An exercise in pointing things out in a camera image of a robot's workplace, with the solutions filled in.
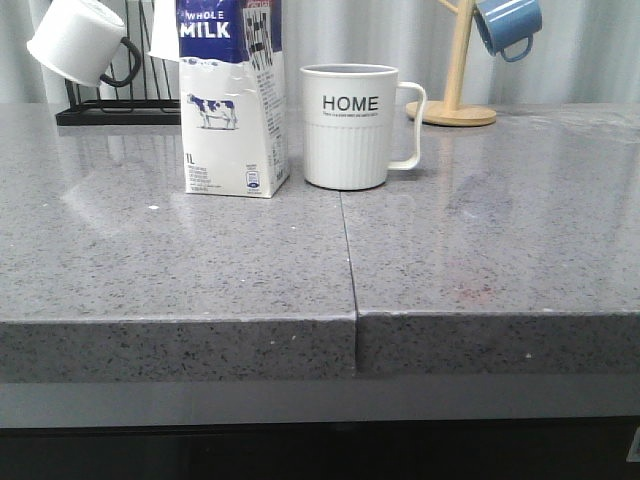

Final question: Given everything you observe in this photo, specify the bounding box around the blue enamel mug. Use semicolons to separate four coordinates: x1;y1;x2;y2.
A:
474;0;542;63

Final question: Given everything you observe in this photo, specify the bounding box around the white HOME mug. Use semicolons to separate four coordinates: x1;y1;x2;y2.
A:
300;63;428;191

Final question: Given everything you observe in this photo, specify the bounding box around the white mug black handle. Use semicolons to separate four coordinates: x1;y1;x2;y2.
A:
26;0;142;88
148;0;179;62

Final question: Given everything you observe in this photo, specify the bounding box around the wooden mug tree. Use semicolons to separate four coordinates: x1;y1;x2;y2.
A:
405;0;496;127

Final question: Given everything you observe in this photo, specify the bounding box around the Pascual whole milk carton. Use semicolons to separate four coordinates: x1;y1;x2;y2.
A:
176;1;290;198

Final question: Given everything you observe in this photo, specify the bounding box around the white mug black handle left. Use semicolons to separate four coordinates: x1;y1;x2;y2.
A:
26;0;142;88

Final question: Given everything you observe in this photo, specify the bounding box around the white mug black handle right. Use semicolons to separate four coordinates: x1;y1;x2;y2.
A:
148;0;179;62

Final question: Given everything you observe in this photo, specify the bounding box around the black wire mug rack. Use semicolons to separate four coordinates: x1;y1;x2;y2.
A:
55;1;180;126

